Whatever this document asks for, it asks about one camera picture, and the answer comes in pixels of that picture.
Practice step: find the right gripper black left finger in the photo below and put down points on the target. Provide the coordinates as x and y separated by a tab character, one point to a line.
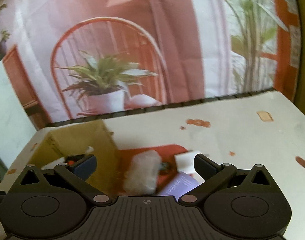
77	174

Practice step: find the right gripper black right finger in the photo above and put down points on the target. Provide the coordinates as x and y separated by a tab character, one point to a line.
214	175

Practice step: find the white usb charger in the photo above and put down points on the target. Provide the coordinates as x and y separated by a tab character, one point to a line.
185	162

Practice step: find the purple booklet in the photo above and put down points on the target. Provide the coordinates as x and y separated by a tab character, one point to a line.
180	185

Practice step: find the brown cardboard box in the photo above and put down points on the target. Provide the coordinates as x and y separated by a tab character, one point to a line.
76	140

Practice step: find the clear plastic floss pick box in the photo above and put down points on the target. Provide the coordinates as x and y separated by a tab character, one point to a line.
142	175

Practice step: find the printed living room backdrop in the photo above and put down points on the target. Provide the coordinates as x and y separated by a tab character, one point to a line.
67	59

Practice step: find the orange cap white marker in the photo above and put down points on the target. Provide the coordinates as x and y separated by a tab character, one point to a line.
62	160

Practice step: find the small teal round trinket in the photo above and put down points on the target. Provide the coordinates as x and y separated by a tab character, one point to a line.
164	168

